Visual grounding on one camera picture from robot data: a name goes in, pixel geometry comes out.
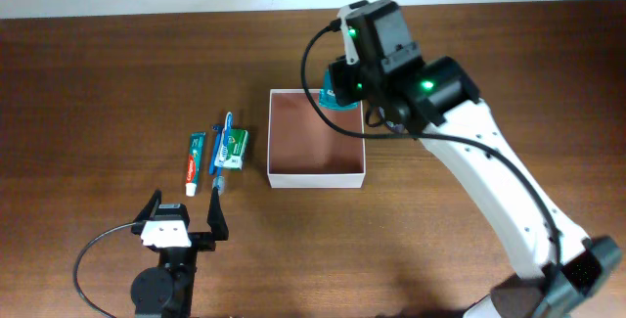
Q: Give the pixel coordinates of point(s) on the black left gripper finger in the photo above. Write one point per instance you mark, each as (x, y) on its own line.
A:
(216, 219)
(150, 208)

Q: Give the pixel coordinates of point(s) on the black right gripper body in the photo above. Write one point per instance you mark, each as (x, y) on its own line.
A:
(352, 80)

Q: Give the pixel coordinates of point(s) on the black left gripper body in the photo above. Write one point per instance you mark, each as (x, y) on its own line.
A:
(200, 243)

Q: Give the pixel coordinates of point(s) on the teal Listerine mouthwash bottle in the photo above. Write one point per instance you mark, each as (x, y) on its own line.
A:
(327, 98)

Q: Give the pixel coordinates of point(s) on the pink box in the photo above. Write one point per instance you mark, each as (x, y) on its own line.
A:
(303, 152)

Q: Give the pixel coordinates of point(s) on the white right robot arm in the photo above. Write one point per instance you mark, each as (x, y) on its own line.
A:
(557, 265)

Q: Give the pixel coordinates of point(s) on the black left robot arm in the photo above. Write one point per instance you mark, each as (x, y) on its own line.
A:
(166, 290)

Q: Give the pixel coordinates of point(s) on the blue white toothbrush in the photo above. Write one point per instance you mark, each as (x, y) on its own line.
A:
(221, 154)

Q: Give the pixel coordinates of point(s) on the green Colgate toothpaste tube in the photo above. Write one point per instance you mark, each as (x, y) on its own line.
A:
(193, 170)

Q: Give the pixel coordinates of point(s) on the green Dettol soap bar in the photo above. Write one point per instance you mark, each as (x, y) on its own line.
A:
(237, 143)

